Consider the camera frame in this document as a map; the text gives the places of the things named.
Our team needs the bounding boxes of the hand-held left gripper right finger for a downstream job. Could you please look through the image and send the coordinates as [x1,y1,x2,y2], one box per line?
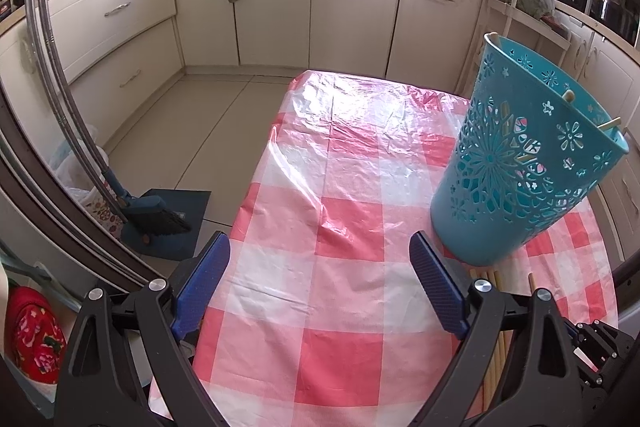
[409,231,585,427]

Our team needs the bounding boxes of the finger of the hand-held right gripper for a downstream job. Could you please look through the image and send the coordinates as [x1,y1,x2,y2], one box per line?
[564,320,622,389]

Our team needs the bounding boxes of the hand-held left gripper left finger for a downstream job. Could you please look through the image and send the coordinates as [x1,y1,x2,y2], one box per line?
[56,231,232,427]

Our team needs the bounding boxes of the bunch of wooden chopsticks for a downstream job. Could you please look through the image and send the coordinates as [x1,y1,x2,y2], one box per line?
[469,269,539,415]

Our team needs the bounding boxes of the teal perforated plastic basket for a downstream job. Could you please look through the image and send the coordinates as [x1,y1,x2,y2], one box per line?
[430,32,631,267]

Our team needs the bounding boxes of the blue broom and dustpan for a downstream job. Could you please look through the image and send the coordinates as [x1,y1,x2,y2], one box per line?
[120,189,213,261]

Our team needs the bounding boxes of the pink checked plastic tablecloth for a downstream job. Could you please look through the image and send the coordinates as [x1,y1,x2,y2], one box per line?
[149,69,622,427]

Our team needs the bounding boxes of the white trash bin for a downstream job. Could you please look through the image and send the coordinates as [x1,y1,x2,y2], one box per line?
[49,126,123,230]

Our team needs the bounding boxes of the red floral cloth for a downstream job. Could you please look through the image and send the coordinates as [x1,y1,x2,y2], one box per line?
[4,286,68,384]

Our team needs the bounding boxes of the white rolling cart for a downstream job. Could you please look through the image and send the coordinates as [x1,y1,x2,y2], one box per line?
[457,0,574,95]

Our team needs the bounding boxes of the cream base cabinets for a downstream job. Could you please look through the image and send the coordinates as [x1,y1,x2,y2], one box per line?
[0,0,640,260]

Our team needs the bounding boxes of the black pot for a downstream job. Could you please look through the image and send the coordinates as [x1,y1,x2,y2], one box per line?
[599,0,627,28]

